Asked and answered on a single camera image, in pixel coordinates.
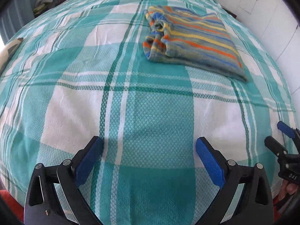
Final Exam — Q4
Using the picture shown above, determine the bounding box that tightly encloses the teal plaid blanket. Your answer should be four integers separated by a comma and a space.
0, 0, 296, 225

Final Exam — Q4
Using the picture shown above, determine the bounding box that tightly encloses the white wardrobe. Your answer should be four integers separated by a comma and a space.
208, 0, 300, 94

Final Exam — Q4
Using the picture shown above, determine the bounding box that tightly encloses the blue curtain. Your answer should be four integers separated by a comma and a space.
0, 0, 35, 45

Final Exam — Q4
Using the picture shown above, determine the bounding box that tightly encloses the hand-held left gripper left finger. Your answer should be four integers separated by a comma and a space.
23, 135, 105, 225

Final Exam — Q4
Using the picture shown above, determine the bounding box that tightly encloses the striped knit shirt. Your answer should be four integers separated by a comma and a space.
142, 5, 249, 83

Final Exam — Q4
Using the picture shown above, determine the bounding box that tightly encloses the person's right hand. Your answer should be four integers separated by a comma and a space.
278, 180, 298, 202

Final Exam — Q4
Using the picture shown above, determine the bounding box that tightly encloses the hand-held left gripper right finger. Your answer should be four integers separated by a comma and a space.
196, 136, 275, 225

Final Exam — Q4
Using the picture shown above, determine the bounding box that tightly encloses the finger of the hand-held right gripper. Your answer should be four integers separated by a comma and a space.
264, 136, 289, 157
277, 121, 300, 139

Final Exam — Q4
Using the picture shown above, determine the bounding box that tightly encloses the orange rug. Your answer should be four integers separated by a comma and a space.
0, 189, 27, 223

